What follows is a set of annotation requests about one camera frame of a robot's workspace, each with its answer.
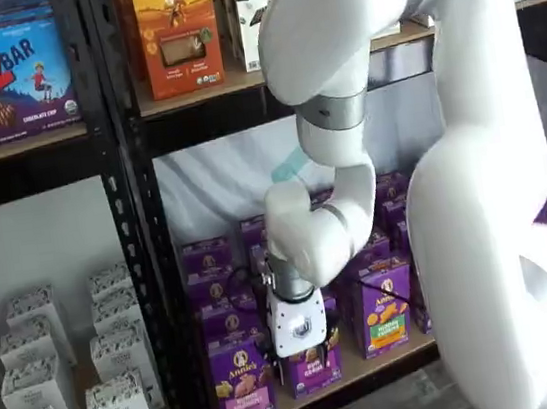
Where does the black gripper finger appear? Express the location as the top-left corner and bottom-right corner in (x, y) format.
(271, 353), (289, 385)
(321, 324), (344, 360)

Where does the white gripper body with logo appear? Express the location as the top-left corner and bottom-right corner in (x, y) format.
(263, 286), (332, 360)

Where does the purple box pink patch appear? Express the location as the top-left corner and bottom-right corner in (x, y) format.
(205, 334), (280, 409)

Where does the purple Annie's bunny snack box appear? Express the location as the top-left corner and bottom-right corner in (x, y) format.
(274, 294), (350, 401)

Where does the purple box green patch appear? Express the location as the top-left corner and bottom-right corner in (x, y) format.
(349, 259), (424, 361)

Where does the purple box orange patch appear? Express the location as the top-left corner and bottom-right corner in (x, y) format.
(405, 264), (437, 337)

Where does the white Simple Mills box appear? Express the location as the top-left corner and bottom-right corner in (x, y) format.
(231, 0), (310, 74)

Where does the orange snack box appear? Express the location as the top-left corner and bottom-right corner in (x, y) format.
(132, 0), (229, 103)

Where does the black metal shelving rack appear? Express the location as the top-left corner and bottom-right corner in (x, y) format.
(74, 0), (547, 409)
(0, 0), (180, 409)

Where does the white backdrop sheet teal logo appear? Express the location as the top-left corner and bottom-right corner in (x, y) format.
(146, 74), (458, 260)

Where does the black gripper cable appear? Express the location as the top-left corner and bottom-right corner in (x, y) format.
(221, 261), (278, 318)

